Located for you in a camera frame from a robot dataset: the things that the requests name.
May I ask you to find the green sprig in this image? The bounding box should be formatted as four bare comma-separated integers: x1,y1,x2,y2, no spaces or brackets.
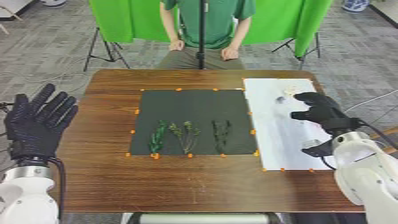
146,119,171,157
167,120,203,155

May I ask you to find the black upright pole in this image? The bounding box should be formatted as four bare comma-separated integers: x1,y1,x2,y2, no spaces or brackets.
196,0,210,71

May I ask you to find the black cloth stand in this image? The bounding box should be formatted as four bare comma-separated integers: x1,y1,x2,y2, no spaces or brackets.
271,31,326,71
82,26,134,73

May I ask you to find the blue and white vase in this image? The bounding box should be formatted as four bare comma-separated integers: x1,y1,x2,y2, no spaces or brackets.
342,0,374,13

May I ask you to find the white flower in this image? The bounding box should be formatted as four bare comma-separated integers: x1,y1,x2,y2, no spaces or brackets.
283,84,302,97

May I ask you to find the white sheet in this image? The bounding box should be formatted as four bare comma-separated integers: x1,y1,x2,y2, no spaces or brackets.
242,77,334,172

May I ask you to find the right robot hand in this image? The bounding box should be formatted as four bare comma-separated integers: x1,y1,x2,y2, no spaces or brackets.
290,91,363,135

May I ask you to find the pale grey bar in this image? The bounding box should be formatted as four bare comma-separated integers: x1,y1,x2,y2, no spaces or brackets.
127,212,285,224

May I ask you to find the black cable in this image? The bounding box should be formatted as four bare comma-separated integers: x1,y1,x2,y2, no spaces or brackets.
354,118,398,151

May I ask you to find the dark mat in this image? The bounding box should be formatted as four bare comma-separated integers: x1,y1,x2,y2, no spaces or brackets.
128,88,262,157

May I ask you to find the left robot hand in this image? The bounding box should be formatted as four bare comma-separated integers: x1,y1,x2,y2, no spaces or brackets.
2,83,80,161

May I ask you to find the person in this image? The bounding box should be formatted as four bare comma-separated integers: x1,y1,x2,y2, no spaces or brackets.
155,0,258,71

